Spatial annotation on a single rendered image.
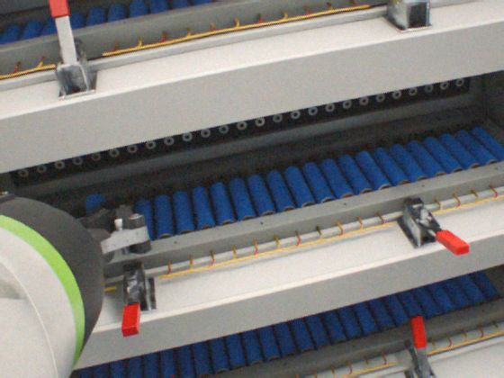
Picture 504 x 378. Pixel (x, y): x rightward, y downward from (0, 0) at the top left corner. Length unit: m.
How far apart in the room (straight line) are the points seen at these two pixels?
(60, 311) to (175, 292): 0.29
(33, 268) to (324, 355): 0.46
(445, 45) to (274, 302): 0.26
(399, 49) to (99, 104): 0.23
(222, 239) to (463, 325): 0.32
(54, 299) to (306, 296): 0.31
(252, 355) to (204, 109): 0.33
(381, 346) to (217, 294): 0.24
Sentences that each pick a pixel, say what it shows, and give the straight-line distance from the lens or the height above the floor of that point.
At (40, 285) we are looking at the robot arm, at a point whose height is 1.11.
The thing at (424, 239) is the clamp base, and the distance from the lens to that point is 0.49.
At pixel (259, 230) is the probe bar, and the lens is 0.48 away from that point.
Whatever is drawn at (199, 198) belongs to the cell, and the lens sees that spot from 0.53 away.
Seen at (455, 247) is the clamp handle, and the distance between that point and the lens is 0.43.
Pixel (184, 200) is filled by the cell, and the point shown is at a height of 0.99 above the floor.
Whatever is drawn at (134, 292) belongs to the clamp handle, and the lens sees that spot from 0.45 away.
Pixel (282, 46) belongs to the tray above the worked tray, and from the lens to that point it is 0.41.
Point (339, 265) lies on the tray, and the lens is 0.47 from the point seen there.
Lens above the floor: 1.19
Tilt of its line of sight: 22 degrees down
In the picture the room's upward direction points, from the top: 10 degrees counter-clockwise
